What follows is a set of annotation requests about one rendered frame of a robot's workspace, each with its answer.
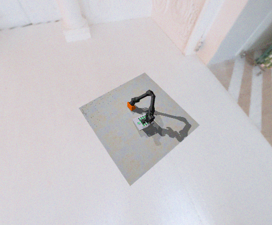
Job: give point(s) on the grey switch panel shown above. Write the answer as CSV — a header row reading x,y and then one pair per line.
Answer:
x,y
139,124

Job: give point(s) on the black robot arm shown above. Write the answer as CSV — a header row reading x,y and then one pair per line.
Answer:
x,y
151,110

